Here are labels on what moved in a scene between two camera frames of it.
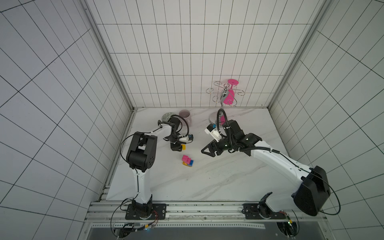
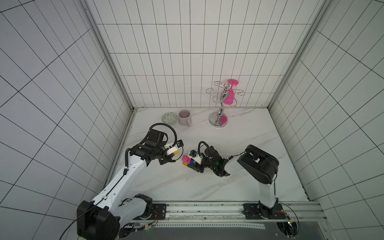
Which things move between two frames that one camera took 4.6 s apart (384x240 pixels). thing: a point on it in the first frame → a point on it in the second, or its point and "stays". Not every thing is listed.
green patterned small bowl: (166, 116) stays
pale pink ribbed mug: (186, 115) stays
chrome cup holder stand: (224, 91) stays
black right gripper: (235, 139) → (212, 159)
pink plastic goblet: (229, 98) stays
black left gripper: (176, 147) → (162, 161)
